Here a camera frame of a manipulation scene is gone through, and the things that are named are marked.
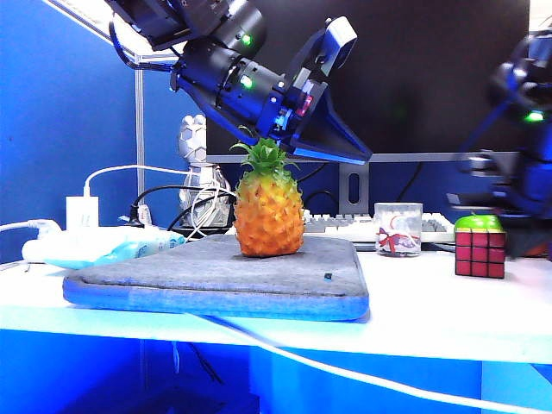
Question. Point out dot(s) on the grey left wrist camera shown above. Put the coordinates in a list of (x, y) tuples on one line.
[(340, 39)]

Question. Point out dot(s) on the white grey keyboard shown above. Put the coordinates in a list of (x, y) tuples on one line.
[(340, 226)]

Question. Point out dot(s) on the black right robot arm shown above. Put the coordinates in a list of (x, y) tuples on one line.
[(524, 86)]

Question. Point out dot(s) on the light blue tissue pack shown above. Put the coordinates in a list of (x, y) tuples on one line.
[(129, 249)]

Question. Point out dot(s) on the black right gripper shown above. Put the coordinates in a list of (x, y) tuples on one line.
[(528, 185)]

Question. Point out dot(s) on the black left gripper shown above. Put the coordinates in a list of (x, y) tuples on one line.
[(319, 129)]

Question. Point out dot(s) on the Rubik's cube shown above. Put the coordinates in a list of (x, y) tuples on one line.
[(479, 254)]

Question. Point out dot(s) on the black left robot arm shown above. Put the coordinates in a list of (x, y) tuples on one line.
[(215, 64)]

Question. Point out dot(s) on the silver fist figurine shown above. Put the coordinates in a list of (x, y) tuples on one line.
[(192, 138)]

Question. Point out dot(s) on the plastic pineapple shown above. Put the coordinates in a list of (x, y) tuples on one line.
[(268, 215)]

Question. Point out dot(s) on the green apple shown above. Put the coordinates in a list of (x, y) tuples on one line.
[(478, 223)]

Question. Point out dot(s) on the grey felt laptop sleeve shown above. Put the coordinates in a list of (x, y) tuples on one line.
[(194, 267)]

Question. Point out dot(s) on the white power strip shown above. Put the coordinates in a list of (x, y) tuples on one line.
[(36, 250)]

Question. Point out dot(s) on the clear plastic cup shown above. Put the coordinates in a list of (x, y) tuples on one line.
[(397, 233)]

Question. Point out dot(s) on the aluminium partition post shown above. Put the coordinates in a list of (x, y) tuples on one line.
[(139, 129)]

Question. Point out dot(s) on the white charger adapter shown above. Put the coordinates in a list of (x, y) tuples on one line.
[(82, 213)]

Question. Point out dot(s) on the grey monitor stand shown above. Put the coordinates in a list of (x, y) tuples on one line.
[(343, 190)]

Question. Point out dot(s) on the black computer monitor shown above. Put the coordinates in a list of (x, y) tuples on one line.
[(409, 86)]

